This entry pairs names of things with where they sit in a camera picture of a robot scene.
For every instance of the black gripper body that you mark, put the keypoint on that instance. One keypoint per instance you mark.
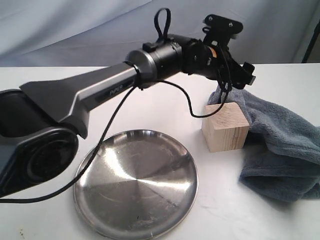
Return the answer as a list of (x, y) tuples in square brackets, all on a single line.
[(239, 75)]

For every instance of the light wooden block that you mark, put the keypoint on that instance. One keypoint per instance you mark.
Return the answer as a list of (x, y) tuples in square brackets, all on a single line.
[(226, 130)]

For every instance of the grey-blue fluffy towel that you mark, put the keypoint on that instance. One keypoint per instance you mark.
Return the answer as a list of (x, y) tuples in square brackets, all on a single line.
[(286, 167)]

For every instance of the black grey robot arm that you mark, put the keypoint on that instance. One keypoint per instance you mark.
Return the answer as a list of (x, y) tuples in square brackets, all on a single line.
[(41, 121)]

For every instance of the black stand pole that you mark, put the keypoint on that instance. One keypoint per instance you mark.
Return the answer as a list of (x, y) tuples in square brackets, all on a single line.
[(312, 48)]

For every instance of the round stainless steel plate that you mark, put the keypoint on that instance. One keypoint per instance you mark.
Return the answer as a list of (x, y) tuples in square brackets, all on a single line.
[(138, 186)]

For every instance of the grey fabric backdrop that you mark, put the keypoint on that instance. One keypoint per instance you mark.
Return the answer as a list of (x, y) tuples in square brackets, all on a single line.
[(59, 33)]

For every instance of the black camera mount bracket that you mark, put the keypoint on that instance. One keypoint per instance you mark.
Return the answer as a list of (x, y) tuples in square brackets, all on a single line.
[(220, 30)]

